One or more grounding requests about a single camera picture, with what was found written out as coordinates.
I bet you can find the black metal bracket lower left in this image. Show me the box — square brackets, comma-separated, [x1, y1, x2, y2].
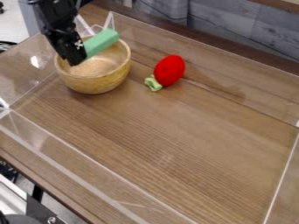
[25, 196, 68, 224]

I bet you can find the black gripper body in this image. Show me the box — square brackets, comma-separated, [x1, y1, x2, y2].
[38, 16, 80, 44]

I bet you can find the red knitted toy fruit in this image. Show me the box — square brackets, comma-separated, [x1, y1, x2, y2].
[153, 55, 185, 87]

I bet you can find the green rectangular block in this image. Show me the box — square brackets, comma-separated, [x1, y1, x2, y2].
[84, 29, 118, 58]

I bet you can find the grey table leg post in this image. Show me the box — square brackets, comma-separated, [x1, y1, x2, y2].
[17, 0, 42, 36]

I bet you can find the clear acrylic tray enclosure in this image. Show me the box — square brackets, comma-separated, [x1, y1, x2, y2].
[0, 15, 299, 224]

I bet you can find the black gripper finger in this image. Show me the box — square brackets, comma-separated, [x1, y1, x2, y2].
[46, 35, 69, 60]
[61, 33, 86, 66]

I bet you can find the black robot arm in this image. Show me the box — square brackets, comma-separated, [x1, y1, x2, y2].
[28, 0, 86, 66]

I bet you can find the light wooden bowl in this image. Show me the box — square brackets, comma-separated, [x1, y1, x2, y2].
[53, 39, 130, 95]

